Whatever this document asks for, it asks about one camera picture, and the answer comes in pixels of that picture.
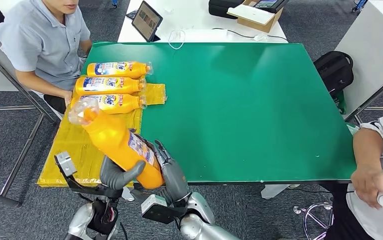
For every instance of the yellow taped cardboard mat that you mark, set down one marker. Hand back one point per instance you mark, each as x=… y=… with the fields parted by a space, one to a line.
x=65 y=149

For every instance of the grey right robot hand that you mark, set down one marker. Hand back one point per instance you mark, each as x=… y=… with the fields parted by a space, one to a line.
x=174 y=182

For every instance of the pale green plastic bag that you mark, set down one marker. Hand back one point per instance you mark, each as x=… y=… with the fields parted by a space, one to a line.
x=353 y=129

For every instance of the white table foot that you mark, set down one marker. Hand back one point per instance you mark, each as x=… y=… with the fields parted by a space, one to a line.
x=128 y=195
x=274 y=190

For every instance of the orange detergent bottle clear cap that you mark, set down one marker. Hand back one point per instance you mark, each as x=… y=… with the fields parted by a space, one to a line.
x=128 y=85
x=111 y=139
x=128 y=103
x=135 y=70

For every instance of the person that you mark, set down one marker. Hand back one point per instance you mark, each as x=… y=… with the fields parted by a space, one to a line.
x=38 y=39
x=367 y=149

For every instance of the dark smartphone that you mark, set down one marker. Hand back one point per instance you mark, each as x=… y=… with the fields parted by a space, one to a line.
x=132 y=14

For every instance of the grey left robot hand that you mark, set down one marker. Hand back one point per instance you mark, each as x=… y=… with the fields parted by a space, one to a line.
x=111 y=177

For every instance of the grey metal frame table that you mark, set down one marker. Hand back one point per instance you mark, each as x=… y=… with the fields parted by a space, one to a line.
x=33 y=132

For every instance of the black backpack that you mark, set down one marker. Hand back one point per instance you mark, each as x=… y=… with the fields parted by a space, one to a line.
x=334 y=71

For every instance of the blue metal stand leg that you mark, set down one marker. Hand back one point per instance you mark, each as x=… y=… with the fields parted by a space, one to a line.
x=359 y=5
x=115 y=3

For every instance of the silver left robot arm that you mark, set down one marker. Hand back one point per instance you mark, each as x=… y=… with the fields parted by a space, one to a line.
x=78 y=222

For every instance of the chrome chair base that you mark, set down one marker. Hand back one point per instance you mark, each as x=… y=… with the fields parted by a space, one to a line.
x=297 y=209

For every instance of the black terminal with screen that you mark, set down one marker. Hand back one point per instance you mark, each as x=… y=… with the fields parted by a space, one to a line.
x=271 y=5

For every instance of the dark green bag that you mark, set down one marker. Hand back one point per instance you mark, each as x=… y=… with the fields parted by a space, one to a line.
x=341 y=102

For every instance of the white paper sheet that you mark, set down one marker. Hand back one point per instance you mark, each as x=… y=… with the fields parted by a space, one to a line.
x=249 y=14

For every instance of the white plug adapter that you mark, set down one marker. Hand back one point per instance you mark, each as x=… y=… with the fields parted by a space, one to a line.
x=261 y=37

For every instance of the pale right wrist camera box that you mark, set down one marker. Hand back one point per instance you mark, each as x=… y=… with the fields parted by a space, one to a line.
x=153 y=202

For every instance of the brown cardboard box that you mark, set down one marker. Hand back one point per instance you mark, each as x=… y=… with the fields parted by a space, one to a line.
x=257 y=24

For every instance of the black zip case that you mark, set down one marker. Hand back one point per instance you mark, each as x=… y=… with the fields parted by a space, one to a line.
x=219 y=8

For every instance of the black tablet on stand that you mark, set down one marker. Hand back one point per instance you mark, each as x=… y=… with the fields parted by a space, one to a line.
x=146 y=21

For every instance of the white side table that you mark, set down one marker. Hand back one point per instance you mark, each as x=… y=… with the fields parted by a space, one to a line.
x=370 y=49

